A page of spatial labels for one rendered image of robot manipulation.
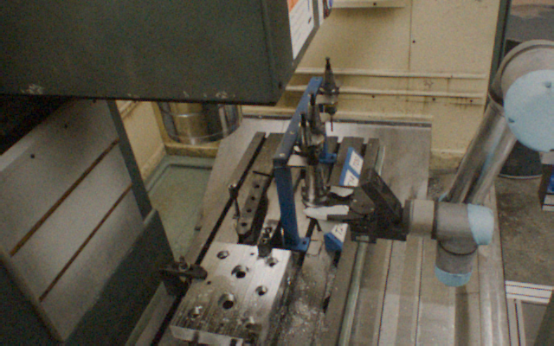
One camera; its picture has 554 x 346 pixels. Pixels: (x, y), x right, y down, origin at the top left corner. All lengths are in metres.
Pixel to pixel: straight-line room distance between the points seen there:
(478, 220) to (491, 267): 0.63
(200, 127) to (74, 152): 0.51
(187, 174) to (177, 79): 1.62
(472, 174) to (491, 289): 0.56
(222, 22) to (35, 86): 0.41
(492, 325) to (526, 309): 0.84
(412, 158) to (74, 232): 1.27
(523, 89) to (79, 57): 0.71
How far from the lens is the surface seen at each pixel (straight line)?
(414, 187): 1.95
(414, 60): 1.95
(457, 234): 0.99
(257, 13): 0.73
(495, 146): 1.02
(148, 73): 0.85
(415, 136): 2.06
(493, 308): 1.51
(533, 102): 0.80
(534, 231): 2.96
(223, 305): 1.30
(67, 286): 1.43
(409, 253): 1.69
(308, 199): 0.99
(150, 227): 1.76
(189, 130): 0.93
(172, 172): 2.46
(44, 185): 1.29
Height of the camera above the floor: 1.96
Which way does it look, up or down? 36 degrees down
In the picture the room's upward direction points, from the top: 8 degrees counter-clockwise
